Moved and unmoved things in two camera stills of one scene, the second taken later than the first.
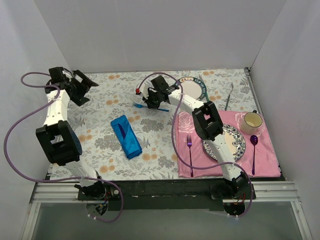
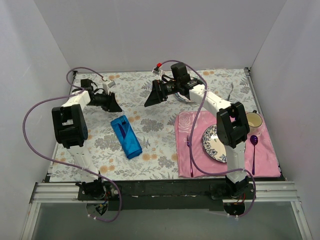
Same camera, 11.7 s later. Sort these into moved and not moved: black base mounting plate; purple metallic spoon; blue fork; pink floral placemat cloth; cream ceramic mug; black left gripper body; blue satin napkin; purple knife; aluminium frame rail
Moved: blue fork; black left gripper body
Not moved: aluminium frame rail; purple knife; pink floral placemat cloth; cream ceramic mug; purple metallic spoon; blue satin napkin; black base mounting plate
